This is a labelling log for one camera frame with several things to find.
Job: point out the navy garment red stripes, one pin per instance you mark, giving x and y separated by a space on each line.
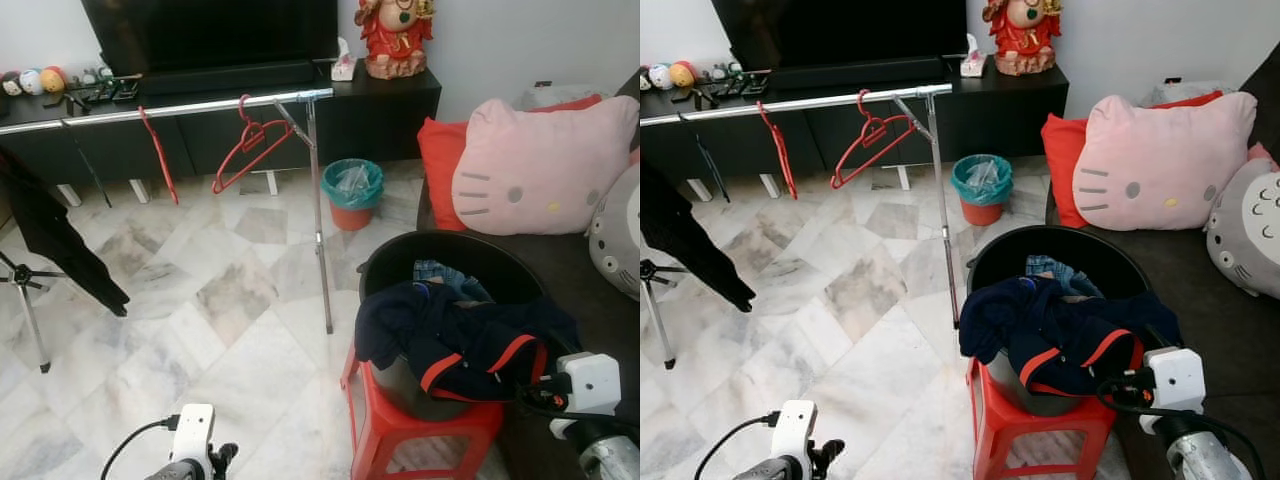
1060 325
450 330

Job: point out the red plastic hanger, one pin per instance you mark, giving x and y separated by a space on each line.
868 120
777 150
161 160
250 124

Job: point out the dark brown sofa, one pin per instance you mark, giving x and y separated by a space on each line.
600 340
1230 340

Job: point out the red plastic stool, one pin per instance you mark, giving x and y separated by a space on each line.
1010 430
400 430

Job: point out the blue plaid cloth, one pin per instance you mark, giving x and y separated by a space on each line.
1050 267
440 272

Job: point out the grey Totoro plush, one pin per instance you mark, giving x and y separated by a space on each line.
620 230
1250 225

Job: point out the orange bin green liner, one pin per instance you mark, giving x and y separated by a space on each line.
350 215
980 212

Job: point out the pink Hello Kitty pillow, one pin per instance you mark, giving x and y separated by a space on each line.
1170 155
550 160

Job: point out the red cushion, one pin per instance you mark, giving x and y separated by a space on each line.
438 160
1060 155

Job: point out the grey lace-covered side table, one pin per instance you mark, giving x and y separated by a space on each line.
545 97
1165 93

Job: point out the black TV console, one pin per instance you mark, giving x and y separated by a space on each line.
390 120
1010 115

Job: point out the white round plush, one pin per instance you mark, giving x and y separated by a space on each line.
31 82
660 78

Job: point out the yellow round plush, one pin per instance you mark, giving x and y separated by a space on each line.
682 76
52 82

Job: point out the silver metal clothes rack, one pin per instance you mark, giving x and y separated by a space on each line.
820 101
200 106

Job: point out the green circuit board device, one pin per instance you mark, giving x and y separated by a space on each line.
105 92
735 86

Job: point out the white tissue box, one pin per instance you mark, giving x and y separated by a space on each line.
972 65
343 68

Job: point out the red laughing Buddha statue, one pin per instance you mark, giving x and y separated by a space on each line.
392 40
1022 38

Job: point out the black soundbar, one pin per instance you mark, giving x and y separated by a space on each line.
230 78
860 73

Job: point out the black flat-screen television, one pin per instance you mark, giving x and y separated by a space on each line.
840 30
210 35

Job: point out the black Mickey plush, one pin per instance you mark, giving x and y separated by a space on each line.
8 85

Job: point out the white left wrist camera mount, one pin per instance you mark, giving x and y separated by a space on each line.
795 428
195 430

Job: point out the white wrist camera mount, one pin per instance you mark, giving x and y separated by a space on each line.
195 430
590 385
1175 380
795 428

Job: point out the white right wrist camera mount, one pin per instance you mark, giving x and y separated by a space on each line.
590 385
1175 380

